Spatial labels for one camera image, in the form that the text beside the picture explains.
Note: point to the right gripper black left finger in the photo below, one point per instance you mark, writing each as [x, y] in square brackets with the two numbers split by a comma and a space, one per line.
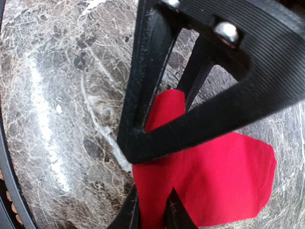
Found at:
[128, 216]

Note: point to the white black finger of the left gripper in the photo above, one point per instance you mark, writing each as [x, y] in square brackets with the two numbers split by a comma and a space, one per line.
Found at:
[247, 63]

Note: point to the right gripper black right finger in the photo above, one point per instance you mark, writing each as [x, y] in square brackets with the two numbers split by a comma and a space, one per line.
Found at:
[176, 216]

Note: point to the red santa sock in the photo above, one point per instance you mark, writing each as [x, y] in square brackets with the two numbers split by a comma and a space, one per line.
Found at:
[224, 180]

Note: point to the black front rail base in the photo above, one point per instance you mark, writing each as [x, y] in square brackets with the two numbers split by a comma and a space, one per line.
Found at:
[14, 211]

